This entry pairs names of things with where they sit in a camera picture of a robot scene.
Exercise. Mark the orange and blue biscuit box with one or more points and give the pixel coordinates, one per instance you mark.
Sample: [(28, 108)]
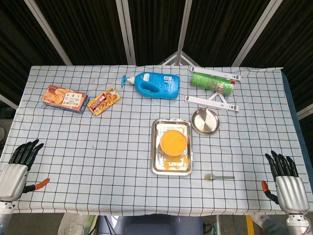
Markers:
[(63, 98)]

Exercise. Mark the checkered tablecloth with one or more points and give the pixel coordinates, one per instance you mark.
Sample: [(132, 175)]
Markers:
[(97, 147)]

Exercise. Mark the small metal spoon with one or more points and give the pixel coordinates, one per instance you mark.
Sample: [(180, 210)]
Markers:
[(220, 177)]

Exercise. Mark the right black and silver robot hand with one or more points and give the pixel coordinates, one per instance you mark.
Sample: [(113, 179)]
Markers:
[(291, 193)]

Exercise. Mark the white folding laptop stand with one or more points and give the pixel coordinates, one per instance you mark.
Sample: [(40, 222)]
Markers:
[(210, 102)]

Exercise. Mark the yellow and red curry box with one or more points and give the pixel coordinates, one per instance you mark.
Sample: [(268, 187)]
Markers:
[(104, 101)]

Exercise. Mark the round steel plate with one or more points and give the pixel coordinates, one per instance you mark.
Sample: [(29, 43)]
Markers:
[(205, 122)]

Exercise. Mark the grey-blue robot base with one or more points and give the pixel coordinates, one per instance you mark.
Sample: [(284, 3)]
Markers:
[(151, 226)]

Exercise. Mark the clear plastic bag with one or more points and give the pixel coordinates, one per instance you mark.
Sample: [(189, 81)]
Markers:
[(73, 225)]

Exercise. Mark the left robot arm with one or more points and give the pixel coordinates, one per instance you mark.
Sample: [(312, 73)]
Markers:
[(3, 215)]

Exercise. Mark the dark folding screen white frames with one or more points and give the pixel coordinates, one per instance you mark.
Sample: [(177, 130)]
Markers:
[(85, 29)]

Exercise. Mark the green cylindrical can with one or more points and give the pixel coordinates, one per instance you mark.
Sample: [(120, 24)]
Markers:
[(207, 83)]

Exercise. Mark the white bowl of orange powder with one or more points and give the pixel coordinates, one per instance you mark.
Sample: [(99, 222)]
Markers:
[(173, 143)]

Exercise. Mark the rectangular steel tray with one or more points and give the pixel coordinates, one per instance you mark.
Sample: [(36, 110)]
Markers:
[(171, 169)]

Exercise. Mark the blue pump detergent bottle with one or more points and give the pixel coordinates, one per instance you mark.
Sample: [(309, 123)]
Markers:
[(156, 85)]

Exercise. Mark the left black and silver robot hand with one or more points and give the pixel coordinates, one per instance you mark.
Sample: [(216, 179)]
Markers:
[(13, 178)]

